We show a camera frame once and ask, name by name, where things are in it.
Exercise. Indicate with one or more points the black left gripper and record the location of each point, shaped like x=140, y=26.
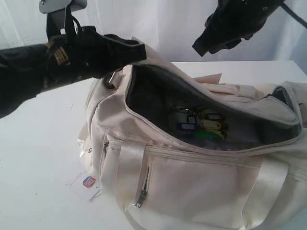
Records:
x=91, y=55

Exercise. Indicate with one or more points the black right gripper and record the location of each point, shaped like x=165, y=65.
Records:
x=231, y=21

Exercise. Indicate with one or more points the colourful key tag bunch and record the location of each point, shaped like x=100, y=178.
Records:
x=198, y=122

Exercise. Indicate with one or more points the cream fabric bag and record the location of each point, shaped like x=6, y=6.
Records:
x=256, y=178

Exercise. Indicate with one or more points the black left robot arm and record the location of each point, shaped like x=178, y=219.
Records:
x=28, y=71

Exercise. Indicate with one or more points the white backdrop curtain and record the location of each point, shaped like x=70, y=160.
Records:
x=168, y=26

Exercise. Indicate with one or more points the white paper hang tag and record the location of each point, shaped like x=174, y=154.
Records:
x=84, y=185

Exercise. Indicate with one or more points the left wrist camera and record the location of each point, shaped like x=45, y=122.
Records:
x=59, y=16

